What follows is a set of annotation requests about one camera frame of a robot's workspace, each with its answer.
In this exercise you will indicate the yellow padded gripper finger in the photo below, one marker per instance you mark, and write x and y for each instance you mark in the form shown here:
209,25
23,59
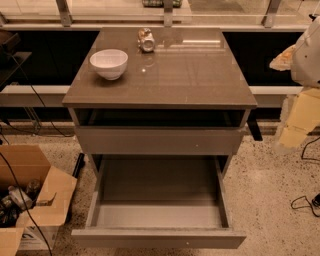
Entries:
283,61

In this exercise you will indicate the grey drawer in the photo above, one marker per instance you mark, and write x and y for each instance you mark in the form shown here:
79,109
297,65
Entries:
159,202
132,141

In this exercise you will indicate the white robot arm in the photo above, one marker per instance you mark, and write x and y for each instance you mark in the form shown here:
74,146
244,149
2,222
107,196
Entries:
303,58

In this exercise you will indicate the grey drawer cabinet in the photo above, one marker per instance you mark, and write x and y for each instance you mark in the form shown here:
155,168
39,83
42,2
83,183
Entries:
190,81

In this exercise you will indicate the grey top drawer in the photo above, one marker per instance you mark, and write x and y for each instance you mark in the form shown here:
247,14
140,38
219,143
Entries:
132,141

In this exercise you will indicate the white ceramic bowl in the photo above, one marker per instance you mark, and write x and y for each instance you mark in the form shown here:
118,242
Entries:
109,63

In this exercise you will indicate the black bar on floor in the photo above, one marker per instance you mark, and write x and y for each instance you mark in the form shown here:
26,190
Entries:
79,165

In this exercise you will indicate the cardboard box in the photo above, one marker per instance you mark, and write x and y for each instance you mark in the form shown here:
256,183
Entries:
35,228

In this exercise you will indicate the clutter inside cardboard box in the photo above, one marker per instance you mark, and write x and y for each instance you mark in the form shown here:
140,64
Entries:
16,201

